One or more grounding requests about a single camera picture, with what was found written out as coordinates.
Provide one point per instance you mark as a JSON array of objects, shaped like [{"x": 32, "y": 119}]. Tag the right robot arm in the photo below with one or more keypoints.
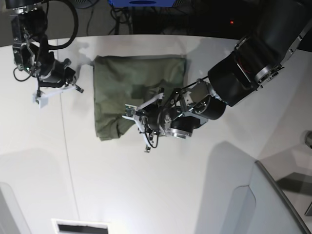
[{"x": 32, "y": 51}]

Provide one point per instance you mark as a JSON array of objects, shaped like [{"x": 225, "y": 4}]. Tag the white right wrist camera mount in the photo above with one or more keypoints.
[{"x": 42, "y": 98}]

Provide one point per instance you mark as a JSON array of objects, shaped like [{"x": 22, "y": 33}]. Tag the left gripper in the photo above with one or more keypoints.
[{"x": 164, "y": 117}]

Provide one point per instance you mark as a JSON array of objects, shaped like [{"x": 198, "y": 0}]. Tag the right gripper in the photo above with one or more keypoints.
[{"x": 61, "y": 76}]

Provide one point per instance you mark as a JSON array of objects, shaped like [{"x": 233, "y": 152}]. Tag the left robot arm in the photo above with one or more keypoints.
[{"x": 256, "y": 59}]

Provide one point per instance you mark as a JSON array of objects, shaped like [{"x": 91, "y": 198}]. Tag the green t-shirt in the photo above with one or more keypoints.
[{"x": 130, "y": 80}]

